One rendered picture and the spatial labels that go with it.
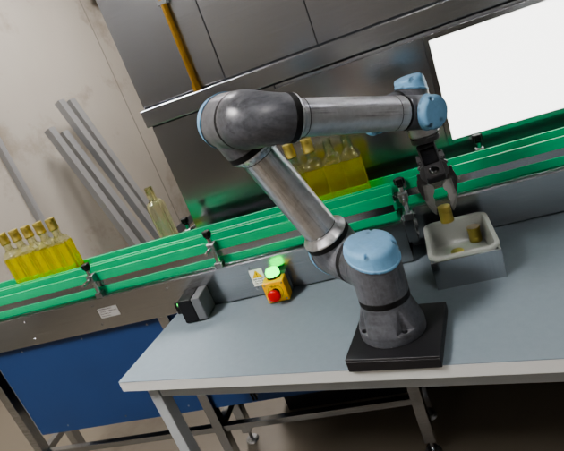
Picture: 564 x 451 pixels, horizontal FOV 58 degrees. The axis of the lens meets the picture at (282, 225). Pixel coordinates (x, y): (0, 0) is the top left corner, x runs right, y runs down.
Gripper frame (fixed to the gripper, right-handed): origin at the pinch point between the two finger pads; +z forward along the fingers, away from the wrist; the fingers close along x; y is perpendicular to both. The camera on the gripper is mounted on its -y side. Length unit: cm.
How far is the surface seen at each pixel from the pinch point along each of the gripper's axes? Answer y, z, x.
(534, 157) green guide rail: 17.8, -0.4, -26.9
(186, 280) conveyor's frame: 8, 5, 83
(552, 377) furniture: -39.6, 25.1, -10.9
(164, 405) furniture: -22, 29, 90
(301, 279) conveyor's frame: 7.2, 13.8, 46.0
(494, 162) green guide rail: 17.6, -2.4, -16.8
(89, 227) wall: 229, 32, 272
